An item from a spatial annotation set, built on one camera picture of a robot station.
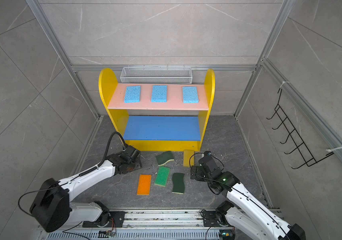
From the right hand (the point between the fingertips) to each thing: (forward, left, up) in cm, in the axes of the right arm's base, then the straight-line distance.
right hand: (198, 169), depth 80 cm
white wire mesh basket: (+56, +23, +24) cm, 66 cm away
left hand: (+7, +35, -3) cm, 36 cm away
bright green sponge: (0, +20, -8) cm, 22 cm away
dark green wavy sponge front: (-5, +11, -9) cm, 15 cm away
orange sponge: (-5, +31, -9) cm, 32 cm away
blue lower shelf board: (+27, +20, +3) cm, 34 cm away
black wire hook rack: (-3, -43, +21) cm, 48 cm away
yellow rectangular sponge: (+15, +4, -9) cm, 18 cm away
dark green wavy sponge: (+12, +19, -8) cm, 24 cm away
